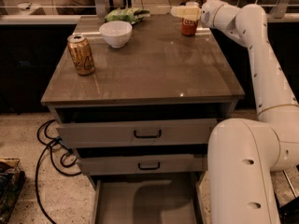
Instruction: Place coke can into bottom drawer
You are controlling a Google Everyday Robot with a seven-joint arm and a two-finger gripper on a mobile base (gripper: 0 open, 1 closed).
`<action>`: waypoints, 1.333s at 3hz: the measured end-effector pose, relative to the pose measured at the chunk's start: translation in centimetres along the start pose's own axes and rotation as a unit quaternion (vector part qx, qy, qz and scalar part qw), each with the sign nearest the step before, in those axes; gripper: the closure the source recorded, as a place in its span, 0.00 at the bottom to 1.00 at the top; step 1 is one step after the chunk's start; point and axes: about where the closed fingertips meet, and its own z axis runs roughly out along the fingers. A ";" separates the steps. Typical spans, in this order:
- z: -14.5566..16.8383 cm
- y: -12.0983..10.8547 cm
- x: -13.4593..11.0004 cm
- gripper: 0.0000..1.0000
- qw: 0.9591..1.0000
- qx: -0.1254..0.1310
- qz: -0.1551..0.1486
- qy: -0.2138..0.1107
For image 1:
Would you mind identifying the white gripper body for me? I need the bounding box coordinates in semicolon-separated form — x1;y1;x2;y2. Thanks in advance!
201;0;237;30

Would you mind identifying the red coke can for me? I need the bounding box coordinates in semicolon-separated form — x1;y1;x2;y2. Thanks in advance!
181;19;198;36

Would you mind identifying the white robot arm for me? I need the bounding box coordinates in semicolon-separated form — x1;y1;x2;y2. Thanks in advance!
171;0;299;224

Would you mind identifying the gold soda can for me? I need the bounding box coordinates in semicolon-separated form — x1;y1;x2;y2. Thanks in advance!
67;35;94;76

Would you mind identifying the top drawer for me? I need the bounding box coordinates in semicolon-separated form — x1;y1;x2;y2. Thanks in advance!
57;104;232;148

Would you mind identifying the drawer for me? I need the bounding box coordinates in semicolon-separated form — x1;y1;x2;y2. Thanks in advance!
57;104;232;148
92;173;209;224
78;144;207;175

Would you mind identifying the grey drawer cabinet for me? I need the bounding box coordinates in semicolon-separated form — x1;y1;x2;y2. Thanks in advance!
40;13;246;224

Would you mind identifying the middle drawer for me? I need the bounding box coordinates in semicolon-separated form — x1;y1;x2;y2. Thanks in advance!
78;144;207;175

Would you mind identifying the bottom drawer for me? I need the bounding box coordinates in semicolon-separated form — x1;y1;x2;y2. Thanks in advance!
92;173;209;224

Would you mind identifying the green chip bag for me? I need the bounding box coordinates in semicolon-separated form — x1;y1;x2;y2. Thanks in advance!
105;7;150;25

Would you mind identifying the white bowl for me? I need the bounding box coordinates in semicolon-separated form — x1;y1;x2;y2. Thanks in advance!
99;21;133;48

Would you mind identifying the black top drawer handle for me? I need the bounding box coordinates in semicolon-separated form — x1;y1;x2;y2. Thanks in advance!
133;130;162;139

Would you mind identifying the black drawer handle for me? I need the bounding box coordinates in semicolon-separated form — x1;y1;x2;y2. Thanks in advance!
133;130;162;139
137;162;161;171

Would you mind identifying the black middle drawer handle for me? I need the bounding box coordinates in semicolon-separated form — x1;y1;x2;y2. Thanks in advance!
137;162;161;171

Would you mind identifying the black floor cable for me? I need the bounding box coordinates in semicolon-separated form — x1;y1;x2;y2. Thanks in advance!
35;119;82;224

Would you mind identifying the wire basket with items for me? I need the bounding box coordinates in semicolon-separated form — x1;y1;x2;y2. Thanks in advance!
0;158;26;224

